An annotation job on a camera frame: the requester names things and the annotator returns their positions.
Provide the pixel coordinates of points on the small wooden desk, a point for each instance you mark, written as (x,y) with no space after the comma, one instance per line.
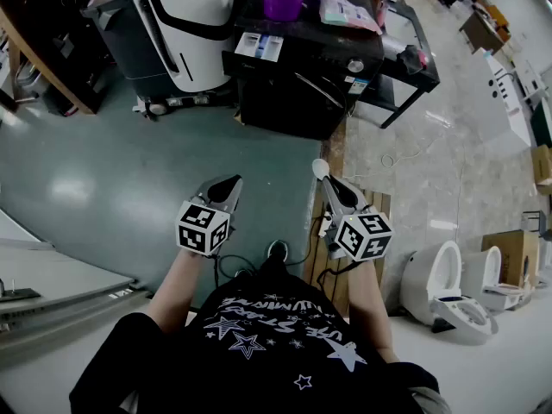
(483,28)

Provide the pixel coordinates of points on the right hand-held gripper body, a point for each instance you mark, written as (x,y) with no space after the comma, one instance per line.
(362,237)

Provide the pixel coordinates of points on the black washing machine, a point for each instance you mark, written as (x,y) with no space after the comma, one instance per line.
(302,93)

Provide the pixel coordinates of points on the person's right forearm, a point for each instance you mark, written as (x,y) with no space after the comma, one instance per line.
(368,309)

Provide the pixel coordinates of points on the black metal table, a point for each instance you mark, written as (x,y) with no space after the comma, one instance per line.
(424,71)

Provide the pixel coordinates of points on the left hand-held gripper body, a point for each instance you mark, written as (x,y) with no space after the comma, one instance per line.
(202,231)

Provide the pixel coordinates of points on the white cabinet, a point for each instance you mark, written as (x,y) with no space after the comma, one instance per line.
(509,102)

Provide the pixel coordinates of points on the large brown cardboard box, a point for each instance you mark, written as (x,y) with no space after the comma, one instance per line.
(515,252)

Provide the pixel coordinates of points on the white round lid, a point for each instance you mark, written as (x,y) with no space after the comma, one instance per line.
(320,167)

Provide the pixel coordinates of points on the wooden shelf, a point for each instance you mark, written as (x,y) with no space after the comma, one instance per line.
(47,71)

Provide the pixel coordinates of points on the white detergent drawer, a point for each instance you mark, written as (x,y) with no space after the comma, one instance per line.
(254,45)

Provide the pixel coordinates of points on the pink and teal plastic bag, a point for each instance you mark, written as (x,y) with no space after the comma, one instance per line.
(347,13)

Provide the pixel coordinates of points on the white toilet with open lid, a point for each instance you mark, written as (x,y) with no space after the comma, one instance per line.
(435,283)

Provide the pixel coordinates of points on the person's left forearm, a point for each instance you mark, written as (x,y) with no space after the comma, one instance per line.
(177,291)

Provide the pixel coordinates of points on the grey metal rail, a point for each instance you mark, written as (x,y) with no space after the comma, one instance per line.
(64,313)

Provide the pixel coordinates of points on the dark green panel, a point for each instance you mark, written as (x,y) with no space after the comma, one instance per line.
(543,123)

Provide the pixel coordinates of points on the person's dark shoe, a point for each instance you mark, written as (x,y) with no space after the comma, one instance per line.
(277,250)

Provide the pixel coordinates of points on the black star-print T-shirt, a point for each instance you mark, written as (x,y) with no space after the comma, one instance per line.
(259,360)

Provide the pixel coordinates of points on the person's grey trousers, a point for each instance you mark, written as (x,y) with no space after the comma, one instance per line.
(431,401)

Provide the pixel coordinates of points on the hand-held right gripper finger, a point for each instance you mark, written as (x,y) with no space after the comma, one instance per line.
(333,198)
(358,198)

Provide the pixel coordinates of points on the white power strip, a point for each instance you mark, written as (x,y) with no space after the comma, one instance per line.
(326,224)

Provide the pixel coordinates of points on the white and black machine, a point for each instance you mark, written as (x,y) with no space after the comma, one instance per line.
(190,37)

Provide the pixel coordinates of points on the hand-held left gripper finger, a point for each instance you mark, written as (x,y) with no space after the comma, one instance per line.
(206,190)
(233,201)

